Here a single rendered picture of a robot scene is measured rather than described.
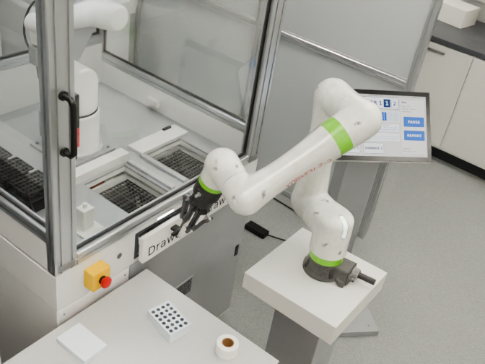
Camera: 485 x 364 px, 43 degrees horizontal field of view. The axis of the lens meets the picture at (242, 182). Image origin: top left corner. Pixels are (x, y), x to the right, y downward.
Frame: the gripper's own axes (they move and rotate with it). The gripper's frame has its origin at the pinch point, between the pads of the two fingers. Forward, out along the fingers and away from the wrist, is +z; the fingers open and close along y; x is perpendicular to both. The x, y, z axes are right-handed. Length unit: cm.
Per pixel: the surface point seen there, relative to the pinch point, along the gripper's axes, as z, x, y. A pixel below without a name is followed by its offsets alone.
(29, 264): 8, -47, -20
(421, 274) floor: 70, 162, 78
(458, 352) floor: 57, 121, 114
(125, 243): 4.1, -18.9, -8.1
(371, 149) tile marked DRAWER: -15, 92, 19
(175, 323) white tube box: 5.4, -24.1, 22.8
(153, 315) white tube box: 7.8, -26.7, 16.0
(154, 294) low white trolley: 14.0, -17.3, 9.1
